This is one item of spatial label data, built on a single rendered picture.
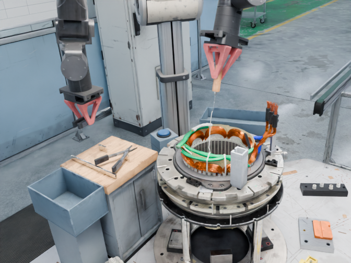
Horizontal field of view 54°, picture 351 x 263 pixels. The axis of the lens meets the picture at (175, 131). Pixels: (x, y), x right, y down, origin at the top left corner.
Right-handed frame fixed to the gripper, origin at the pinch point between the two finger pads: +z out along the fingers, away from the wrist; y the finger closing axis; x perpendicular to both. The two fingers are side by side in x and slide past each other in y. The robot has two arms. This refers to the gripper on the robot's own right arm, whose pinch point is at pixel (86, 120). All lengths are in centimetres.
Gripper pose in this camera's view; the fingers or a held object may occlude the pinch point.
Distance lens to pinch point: 94.7
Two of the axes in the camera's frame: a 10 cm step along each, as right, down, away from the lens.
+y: 8.0, 2.4, -5.4
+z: 0.5, 8.8, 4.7
